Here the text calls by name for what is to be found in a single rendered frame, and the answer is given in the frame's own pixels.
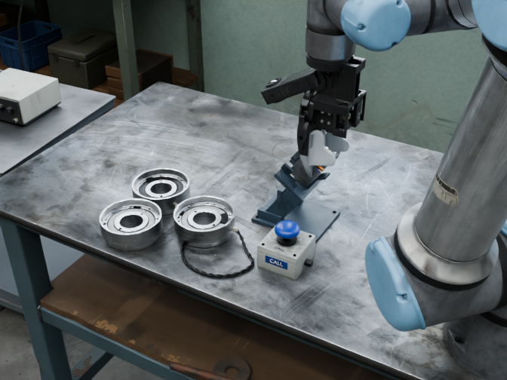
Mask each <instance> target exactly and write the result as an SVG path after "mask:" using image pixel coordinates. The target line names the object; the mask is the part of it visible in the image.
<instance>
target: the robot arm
mask: <svg viewBox="0 0 507 380"><path fill-rule="evenodd" d="M477 27H479V29H480V31H481V41H482V43H483V46H484V48H485V50H486V51H487V52H488V54H489V55H488V57H487V59H486V62H485V64H484V66H483V68H482V70H481V73H480V75H479V77H478V80H477V81H476V84H475V86H474V88H473V91H472V93H471V95H470V97H469V100H468V102H467V103H466V107H465V108H464V110H463V113H462V115H461V117H460V120H459V122H458V124H457V126H456V129H455V131H454V133H453V135H452V137H451V139H450V142H449V144H448V146H447V149H446V151H445V153H444V156H443V158H442V159H441V163H440V164H439V166H438V169H437V171H436V173H435V176H434V178H433V180H432V183H431V185H430V186H429V190H428V191H427V193H426V196H425V198H424V200H423V202H422V203H419V204H416V205H414V206H412V207H411V208H410V209H408V210H407V211H406V212H405V213H404V215H403V216H402V217H401V219H400V221H399V223H398V226H397V228H396V230H395V233H394V234H393V235H391V236H388V237H383V236H379V237H378V239H375V240H372V241H371V242H370V243H369V244H368V245H367V248H366V251H365V266H366V272H367V279H368V282H369V284H370V289H371V292H372V294H373V297H374V299H375V302H376V304H377V306H378V308H379V310H380V312H381V313H382V315H383V316H384V318H385V319H386V321H387V322H388V323H389V324H390V325H391V326H393V327H394V328H395V329H396V330H399V331H402V332H407V331H411V330H415V329H421V330H424V329H426V327H428V326H434V325H437V324H440V323H445V325H444V343H445V345H446V347H447V350H448V351H449V353H450V355H451V356H452V357H453V359H454V360H455V361H456V362H457V363H458V364H459V365H460V366H461V367H463V368H464V369H466V370H467V371H469V372H470V373H471V374H473V375H476V376H477V377H479V378H482V379H484V380H507V0H307V18H306V46H305V50H306V64H307V65H308V66H310V67H311V68H308V69H305V70H303V71H300V72H297V73H294V74H292V75H289V76H286V77H284V78H276V79H275V80H272V81H270V82H269V83H268V84H267V85H266V87H265V88H264V89H263V90H262V91H261V92H260V93H261V94H262V95H263V98H264V100H265V101H266V104H267V105H268V104H271V103H279V102H281V101H283V100H285V99H287V98H288V97H292V96H295V95H297V94H300V93H304V95H303V98H302V100H301V103H300V112H299V123H298V128H297V145H298V151H299V154H300V158H301V161H302V163H303V166H304V168H305V170H306V172H307V175H308V176H309V177H313V167H314V166H329V167H330V166H333V165H335V163H336V157H335V155H334V154H333V153H331V152H330V151H329V150H328V149H327V148H326V147H328V148H329V149H330V150H331V151H332V152H346V151H348V149H349V143H348V141H347V140H345V139H346V136H347V130H348V129H349V128H350V127H357V126H358V125H359V124H360V121H363V120H364V110H365V103H366V95H367V91H366V90H361V89H359V84H360V77H361V70H362V69H364V68H365V63H366V59H364V58H360V57H354V54H355V49H356V44H358V45H360V46H362V47H364V48H366V49H368V50H369V51H375V52H382V51H387V50H390V49H391V48H392V47H394V46H395V45H397V44H399V43H400V42H401V41H402V40H403V39H404V37H405V36H412V35H422V34H427V33H433V32H446V31H453V30H460V29H461V30H470V29H475V28H477ZM362 99H363V105H362V113H361V102H362ZM343 129H344V130H343ZM343 138H344V139H343Z"/></svg>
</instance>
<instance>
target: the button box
mask: <svg viewBox="0 0 507 380"><path fill-rule="evenodd" d="M315 237H316V236H315V235H313V234H310V233H307V232H304V231H300V233H299V235H298V236H296V237H294V238H291V239H290V240H289V241H285V240H284V239H283V238H281V237H279V236H277V235H276V233H275V227H274V228H273V229H272V230H271V231H270V232H269V233H268V234H267V235H266V236H265V237H264V238H263V240H262V241H261V242H260V243H259V244H258V245H257V267H258V268H261V269H263V270H266V271H270V272H272V273H274V274H277V275H280V276H282V277H286V278H288V279H291V280H294V281H296V280H297V279H298V277H299V276H300V275H301V274H302V273H303V271H304V270H305V269H306V267H307V266H308V267H312V265H313V258H314V257H315Z"/></svg>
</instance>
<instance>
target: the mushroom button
mask: <svg viewBox="0 0 507 380"><path fill-rule="evenodd" d="M275 233H276V235H277V236H279V237H280V238H283V239H284V240H285V241H289V240H290V239H291V238H294V237H296V236H298V235H299V233H300V227H299V226H298V224H297V223H295V222H293V221H290V220H284V221H280V222H278V223H277V225H276V226H275Z"/></svg>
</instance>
